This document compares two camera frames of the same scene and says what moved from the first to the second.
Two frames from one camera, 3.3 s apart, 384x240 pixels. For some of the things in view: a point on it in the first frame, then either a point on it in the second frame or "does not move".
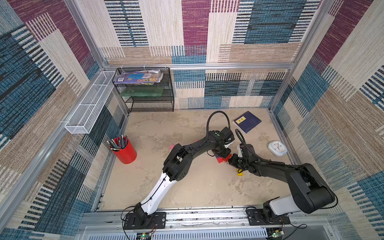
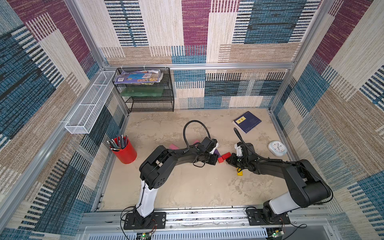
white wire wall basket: (80, 121) does not move
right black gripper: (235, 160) does not move
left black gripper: (229, 152) -> (214, 161)
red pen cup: (124, 150) does not move
